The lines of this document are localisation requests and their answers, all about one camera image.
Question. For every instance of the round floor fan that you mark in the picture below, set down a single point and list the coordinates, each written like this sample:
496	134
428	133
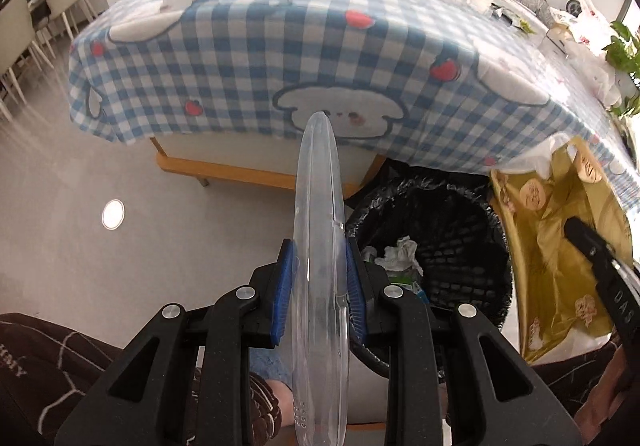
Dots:
573	6

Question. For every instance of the crumpled white tissue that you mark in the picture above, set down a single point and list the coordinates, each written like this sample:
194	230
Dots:
400	253

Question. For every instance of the blue checkered bear tablecloth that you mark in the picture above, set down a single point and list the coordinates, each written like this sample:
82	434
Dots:
300	40

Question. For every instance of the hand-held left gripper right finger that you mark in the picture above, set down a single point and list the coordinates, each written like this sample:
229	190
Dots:
356	296

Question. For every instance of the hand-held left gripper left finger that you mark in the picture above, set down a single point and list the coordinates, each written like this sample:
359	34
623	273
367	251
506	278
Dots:
282	296

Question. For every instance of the white plastic bag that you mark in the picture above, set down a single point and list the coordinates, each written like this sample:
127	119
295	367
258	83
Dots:
592	38

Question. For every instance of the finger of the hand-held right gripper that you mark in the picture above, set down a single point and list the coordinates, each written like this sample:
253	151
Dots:
585	241

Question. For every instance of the green potted plant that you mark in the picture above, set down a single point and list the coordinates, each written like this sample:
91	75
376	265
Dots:
625	50

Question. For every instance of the clear plastic tube container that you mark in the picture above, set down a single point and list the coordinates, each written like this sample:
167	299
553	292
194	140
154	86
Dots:
317	251

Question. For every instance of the black trash bin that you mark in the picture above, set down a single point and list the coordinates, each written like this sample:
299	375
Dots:
450	236

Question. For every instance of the gold paper bag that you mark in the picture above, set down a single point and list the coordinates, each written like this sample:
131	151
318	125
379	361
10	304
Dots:
545	251

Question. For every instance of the wooden table frame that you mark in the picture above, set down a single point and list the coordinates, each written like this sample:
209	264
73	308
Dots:
235	170

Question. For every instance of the person's right hand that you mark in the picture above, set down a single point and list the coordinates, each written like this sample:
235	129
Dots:
597	413

